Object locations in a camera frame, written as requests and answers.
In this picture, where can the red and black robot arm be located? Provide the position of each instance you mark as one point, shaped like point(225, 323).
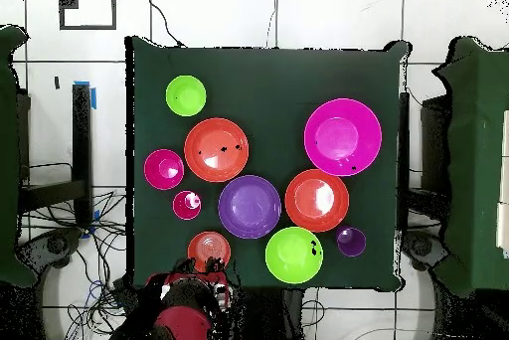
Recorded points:
point(183, 324)

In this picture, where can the purple bowl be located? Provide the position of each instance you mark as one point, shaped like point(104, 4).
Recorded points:
point(249, 206)

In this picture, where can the large orange bowl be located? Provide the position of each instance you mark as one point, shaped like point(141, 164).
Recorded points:
point(216, 137)
point(306, 201)

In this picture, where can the dark green tablecloth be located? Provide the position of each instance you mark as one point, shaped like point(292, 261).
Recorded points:
point(258, 89)

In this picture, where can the red cup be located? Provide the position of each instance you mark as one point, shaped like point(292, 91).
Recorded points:
point(183, 208)

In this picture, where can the small orange bowl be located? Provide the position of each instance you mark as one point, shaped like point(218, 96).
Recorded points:
point(208, 246)

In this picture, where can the large green bowl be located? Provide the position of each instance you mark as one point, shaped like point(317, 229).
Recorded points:
point(292, 255)

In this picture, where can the large pink bowl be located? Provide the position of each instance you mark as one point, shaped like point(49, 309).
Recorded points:
point(342, 137)

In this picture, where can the small red bowl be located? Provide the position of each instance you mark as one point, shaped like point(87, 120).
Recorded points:
point(159, 171)

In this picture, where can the small green bowl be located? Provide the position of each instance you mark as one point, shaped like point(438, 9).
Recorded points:
point(185, 95)

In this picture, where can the purple cup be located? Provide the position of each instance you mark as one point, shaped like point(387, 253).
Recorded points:
point(352, 243)

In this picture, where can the black metal stand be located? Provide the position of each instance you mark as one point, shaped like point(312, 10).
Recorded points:
point(403, 137)
point(81, 137)

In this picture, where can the blue tape strip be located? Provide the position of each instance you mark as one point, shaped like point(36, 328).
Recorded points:
point(96, 214)
point(93, 98)

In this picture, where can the black tape square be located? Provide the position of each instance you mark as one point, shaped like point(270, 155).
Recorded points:
point(87, 27)

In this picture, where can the green cloth covered table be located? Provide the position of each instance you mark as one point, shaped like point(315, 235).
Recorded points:
point(477, 157)
point(10, 157)

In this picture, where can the gray pedestal leg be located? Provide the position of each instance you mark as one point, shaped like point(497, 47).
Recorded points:
point(51, 244)
point(421, 245)

